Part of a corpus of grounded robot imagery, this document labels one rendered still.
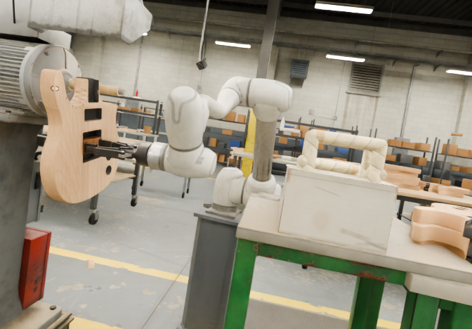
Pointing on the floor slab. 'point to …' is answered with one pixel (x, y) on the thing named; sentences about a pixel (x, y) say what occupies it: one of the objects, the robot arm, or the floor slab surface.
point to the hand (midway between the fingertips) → (93, 145)
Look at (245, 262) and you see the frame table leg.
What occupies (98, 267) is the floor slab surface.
